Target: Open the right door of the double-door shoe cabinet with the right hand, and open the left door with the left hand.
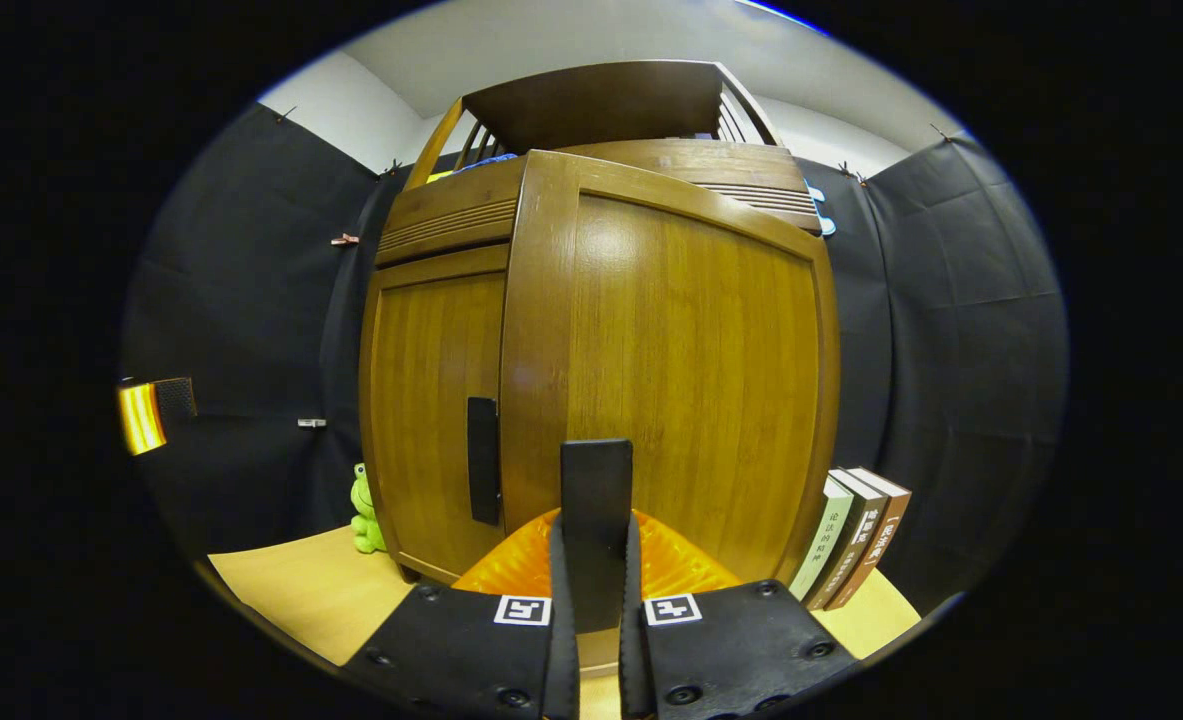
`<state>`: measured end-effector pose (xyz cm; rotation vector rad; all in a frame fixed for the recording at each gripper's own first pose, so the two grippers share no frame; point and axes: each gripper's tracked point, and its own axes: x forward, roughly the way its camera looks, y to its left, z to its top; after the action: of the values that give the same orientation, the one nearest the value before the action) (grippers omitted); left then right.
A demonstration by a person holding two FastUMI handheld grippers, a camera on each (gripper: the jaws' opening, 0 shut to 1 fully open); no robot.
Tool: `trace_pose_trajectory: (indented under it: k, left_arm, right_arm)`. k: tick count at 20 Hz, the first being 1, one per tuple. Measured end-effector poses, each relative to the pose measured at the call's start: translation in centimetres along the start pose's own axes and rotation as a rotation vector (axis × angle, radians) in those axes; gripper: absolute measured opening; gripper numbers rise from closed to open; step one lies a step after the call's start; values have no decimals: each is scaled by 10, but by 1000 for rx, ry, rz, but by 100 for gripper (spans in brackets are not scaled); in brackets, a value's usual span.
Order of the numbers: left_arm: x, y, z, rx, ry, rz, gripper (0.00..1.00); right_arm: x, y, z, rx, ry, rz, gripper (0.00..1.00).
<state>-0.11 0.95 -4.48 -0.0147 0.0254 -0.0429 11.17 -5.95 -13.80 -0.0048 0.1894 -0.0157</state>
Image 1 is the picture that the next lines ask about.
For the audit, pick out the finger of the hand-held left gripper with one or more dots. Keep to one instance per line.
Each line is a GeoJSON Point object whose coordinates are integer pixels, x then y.
{"type": "Point", "coordinates": [179, 398]}

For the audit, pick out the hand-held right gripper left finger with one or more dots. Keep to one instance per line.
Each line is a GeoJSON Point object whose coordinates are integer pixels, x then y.
{"type": "Point", "coordinates": [561, 660]}

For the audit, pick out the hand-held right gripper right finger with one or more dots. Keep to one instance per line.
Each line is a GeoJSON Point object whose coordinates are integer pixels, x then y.
{"type": "Point", "coordinates": [635, 660]}

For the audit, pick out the wooden shoe cabinet door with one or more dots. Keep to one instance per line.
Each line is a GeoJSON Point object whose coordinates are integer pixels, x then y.
{"type": "Point", "coordinates": [691, 380]}
{"type": "Point", "coordinates": [431, 400]}

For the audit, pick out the wooden double-door shoe cabinet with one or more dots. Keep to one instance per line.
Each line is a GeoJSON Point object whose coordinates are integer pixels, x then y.
{"type": "Point", "coordinates": [601, 100]}

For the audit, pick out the green frog plush toy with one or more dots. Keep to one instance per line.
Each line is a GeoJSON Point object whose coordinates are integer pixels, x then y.
{"type": "Point", "coordinates": [363, 500]}

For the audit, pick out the pale green book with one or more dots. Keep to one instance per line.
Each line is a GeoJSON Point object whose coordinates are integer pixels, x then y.
{"type": "Point", "coordinates": [823, 540]}

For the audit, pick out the dark book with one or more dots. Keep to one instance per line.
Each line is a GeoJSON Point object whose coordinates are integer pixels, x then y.
{"type": "Point", "coordinates": [853, 540]}

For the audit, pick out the brown book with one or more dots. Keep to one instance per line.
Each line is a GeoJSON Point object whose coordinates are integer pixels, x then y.
{"type": "Point", "coordinates": [881, 540]}

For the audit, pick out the wooden drawer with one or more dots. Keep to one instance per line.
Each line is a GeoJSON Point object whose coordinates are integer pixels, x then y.
{"type": "Point", "coordinates": [451, 215]}

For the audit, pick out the blue cloth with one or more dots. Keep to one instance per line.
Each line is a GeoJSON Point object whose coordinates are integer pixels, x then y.
{"type": "Point", "coordinates": [486, 160]}

